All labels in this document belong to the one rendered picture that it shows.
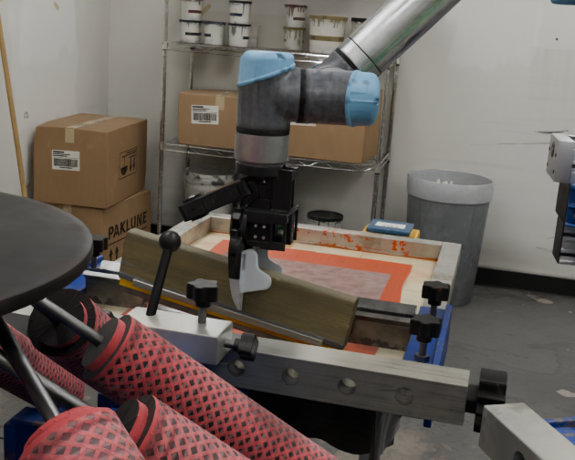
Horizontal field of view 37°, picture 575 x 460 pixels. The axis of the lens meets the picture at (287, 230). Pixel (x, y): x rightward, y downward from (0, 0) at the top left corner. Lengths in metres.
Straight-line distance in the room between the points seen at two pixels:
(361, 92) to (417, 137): 3.76
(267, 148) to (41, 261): 0.76
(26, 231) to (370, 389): 0.61
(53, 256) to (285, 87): 0.75
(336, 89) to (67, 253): 0.76
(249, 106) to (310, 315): 0.31
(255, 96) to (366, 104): 0.15
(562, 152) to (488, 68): 2.97
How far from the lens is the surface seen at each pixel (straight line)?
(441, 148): 4.93
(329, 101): 1.17
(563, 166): 1.93
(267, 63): 1.16
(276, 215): 1.18
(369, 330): 1.26
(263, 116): 1.17
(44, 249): 0.46
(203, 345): 0.99
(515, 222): 4.98
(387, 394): 1.03
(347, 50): 1.31
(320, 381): 1.03
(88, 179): 4.51
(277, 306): 1.23
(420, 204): 4.48
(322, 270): 1.68
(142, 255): 1.29
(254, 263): 1.21
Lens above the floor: 1.43
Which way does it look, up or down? 14 degrees down
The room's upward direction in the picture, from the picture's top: 4 degrees clockwise
